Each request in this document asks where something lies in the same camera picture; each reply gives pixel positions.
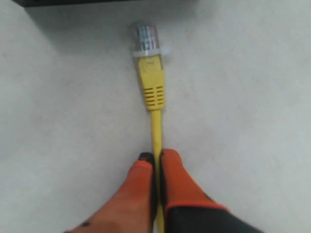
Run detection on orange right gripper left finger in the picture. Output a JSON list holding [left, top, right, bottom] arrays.
[[69, 152, 156, 233]]

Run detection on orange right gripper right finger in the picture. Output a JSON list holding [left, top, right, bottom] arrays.
[[160, 149, 260, 233]]

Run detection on yellow ethernet cable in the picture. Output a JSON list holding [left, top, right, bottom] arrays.
[[128, 21, 171, 233]]

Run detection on small black electronic box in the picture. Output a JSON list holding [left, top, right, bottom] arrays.
[[12, 0, 137, 8]]

